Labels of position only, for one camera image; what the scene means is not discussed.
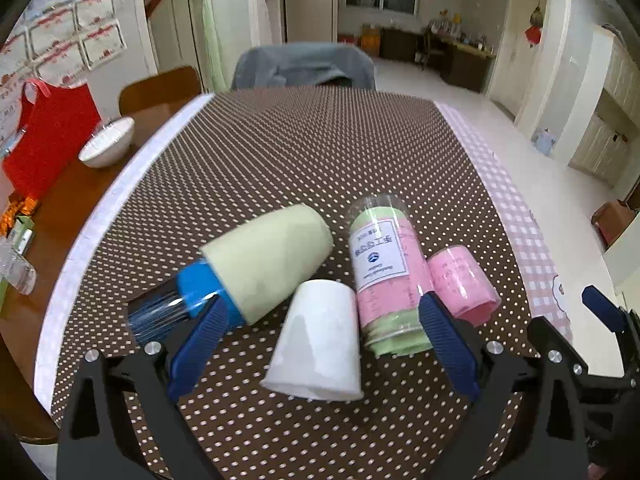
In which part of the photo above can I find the clear jar pink green paper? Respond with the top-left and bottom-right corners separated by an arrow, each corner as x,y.
348,194 -> 434,356

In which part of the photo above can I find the pink paper cup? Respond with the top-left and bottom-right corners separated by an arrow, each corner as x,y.
426,245 -> 501,327

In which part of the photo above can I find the white paper cup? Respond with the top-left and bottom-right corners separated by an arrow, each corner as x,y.
260,280 -> 363,402

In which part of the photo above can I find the clear spray bottle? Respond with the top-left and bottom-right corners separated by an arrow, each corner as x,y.
0,238 -> 37,295

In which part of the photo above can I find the small blue bin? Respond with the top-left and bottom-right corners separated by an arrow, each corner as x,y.
532,128 -> 556,156

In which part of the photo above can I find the brown polka dot tablecloth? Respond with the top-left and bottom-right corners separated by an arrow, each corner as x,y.
35,87 -> 570,479

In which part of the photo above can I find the green tray with boxes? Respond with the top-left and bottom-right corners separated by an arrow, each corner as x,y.
1,192 -> 38,298

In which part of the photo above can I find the blue bottle with cream sleeve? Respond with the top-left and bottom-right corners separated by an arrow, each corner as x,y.
127,204 -> 333,346

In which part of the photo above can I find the dark wooden desk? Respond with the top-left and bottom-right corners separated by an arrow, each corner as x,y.
424,30 -> 496,93

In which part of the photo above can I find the white ceramic bowl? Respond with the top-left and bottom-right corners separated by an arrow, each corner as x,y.
78,117 -> 134,169

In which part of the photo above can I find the red gift bag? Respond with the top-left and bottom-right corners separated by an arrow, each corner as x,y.
2,78 -> 101,200

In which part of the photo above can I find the grey covered chair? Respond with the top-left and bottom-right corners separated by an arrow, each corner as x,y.
231,42 -> 376,90

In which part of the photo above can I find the brown wooden chair back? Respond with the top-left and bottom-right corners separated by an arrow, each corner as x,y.
118,66 -> 202,116

